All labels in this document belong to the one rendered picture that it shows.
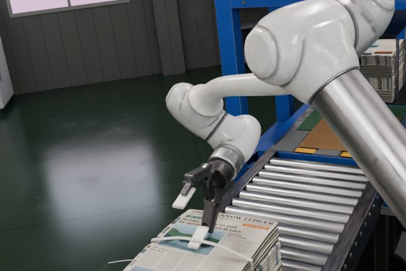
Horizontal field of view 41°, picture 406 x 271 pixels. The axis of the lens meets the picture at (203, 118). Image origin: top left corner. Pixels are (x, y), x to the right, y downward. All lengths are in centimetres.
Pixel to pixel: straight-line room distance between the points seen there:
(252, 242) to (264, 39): 64
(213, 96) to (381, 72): 173
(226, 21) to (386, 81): 102
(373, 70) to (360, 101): 210
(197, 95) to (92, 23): 584
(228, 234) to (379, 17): 70
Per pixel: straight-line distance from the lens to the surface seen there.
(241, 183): 225
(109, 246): 353
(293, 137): 265
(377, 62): 303
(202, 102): 146
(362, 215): 199
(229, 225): 151
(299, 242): 186
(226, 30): 245
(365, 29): 108
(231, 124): 151
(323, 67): 96
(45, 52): 739
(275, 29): 95
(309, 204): 208
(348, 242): 185
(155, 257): 142
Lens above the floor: 180
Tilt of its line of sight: 19 degrees down
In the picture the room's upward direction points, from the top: 7 degrees counter-clockwise
